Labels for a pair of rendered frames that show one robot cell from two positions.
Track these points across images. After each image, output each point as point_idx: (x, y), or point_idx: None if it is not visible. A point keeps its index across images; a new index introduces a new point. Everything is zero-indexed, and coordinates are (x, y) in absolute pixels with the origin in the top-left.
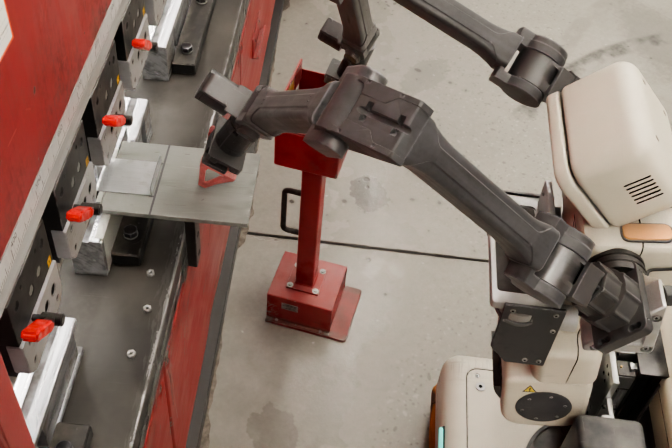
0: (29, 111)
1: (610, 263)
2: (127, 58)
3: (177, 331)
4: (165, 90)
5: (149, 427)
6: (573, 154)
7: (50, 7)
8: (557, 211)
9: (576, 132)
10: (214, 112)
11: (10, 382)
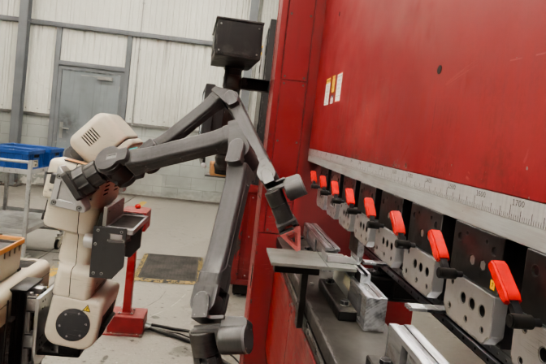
0: (335, 129)
1: None
2: (357, 208)
3: (293, 325)
4: (379, 355)
5: (287, 291)
6: (136, 134)
7: (346, 111)
8: (103, 211)
9: (132, 132)
10: (327, 342)
11: (275, 65)
